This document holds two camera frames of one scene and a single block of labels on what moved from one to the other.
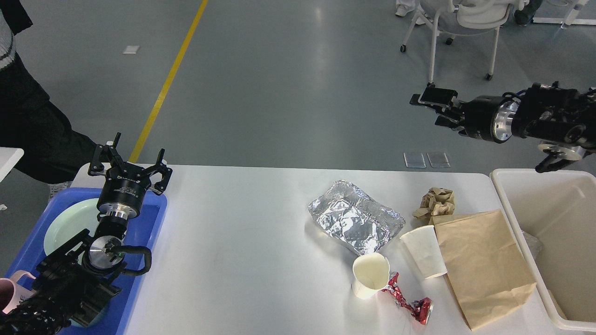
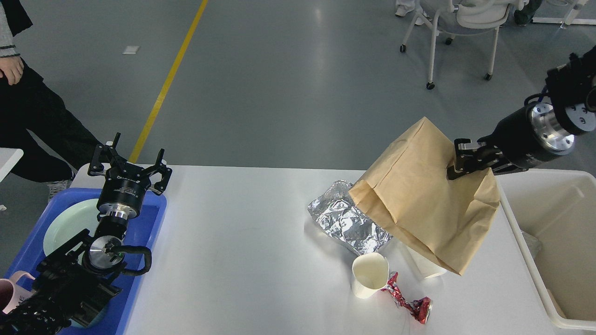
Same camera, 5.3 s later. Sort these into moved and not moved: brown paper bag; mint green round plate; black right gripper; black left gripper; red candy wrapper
Moved: brown paper bag; black right gripper
Not moved: black left gripper; mint green round plate; red candy wrapper
